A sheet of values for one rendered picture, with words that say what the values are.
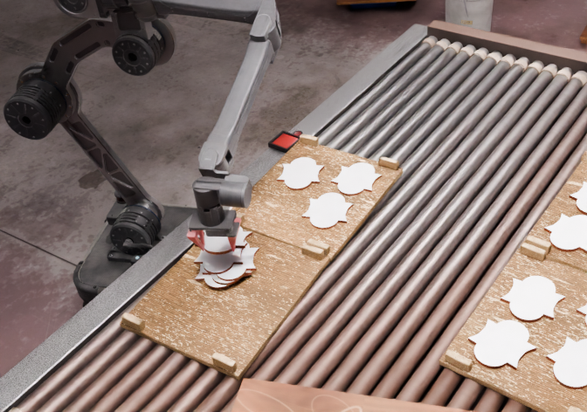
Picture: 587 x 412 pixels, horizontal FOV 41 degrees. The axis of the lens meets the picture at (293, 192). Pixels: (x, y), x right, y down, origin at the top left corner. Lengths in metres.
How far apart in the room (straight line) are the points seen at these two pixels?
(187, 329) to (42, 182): 2.37
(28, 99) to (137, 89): 1.91
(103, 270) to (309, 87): 1.82
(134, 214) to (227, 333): 1.31
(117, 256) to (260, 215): 1.13
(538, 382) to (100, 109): 3.36
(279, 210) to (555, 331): 0.78
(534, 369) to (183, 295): 0.83
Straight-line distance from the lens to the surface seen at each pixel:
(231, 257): 1.95
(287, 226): 2.07
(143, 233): 3.02
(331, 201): 2.12
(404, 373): 1.76
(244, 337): 1.82
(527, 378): 1.74
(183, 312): 1.91
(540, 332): 1.83
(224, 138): 1.78
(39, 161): 4.30
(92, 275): 3.13
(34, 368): 1.95
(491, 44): 2.84
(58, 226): 3.82
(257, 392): 1.59
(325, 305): 1.88
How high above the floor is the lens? 2.31
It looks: 39 degrees down
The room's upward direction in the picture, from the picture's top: 7 degrees counter-clockwise
